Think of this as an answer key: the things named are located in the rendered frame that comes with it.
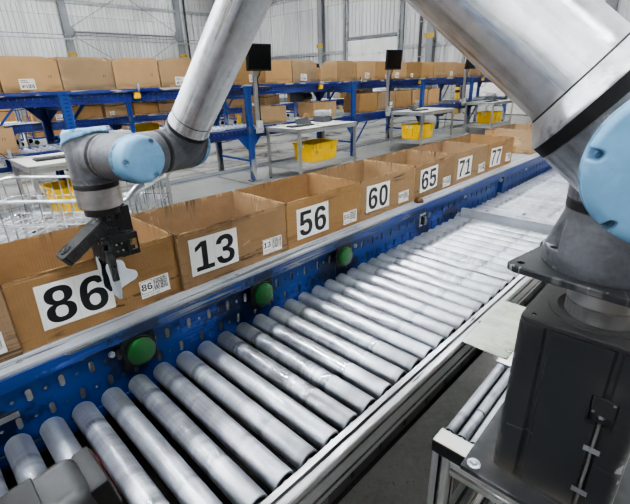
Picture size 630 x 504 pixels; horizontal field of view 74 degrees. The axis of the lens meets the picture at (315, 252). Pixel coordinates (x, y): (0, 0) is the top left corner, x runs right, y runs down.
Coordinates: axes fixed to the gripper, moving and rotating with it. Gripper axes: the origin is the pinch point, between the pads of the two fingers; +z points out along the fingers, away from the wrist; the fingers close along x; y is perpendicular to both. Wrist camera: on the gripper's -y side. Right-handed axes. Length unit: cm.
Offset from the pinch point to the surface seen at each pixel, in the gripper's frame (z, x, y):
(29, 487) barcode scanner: -12, -58, -27
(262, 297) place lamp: 17.0, -4.2, 40.3
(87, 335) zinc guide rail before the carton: 8.6, -0.1, -7.3
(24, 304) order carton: -1.6, 4.9, -16.2
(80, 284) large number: -2.1, 4.7, -4.9
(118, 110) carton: 7, 869, 352
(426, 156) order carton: -4, 21, 176
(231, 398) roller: 23.0, -27.5, 11.6
